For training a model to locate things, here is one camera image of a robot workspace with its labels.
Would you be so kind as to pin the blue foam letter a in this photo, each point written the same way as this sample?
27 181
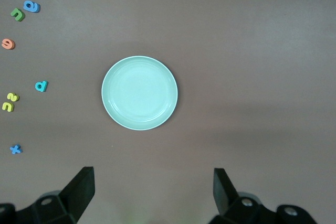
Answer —
35 7

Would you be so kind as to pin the brown table cover sheet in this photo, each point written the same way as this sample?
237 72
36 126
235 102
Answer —
236 24

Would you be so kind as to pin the green foam letter u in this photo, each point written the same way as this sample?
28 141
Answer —
21 16

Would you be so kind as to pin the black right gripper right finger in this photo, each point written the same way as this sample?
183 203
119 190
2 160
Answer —
236 208

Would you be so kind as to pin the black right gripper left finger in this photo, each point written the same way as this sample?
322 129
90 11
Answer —
65 203

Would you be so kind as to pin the yellow foam letter s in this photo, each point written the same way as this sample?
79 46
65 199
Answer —
13 97

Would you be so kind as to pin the orange foam letter e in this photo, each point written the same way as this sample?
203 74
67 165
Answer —
11 45

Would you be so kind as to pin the green plate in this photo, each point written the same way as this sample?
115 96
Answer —
139 93

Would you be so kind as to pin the blue foam letter x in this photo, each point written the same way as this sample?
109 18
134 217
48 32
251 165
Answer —
16 149

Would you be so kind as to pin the teal foam letter d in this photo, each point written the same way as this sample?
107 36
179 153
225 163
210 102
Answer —
44 85

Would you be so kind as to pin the yellow foam letter u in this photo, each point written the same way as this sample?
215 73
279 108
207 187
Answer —
11 107

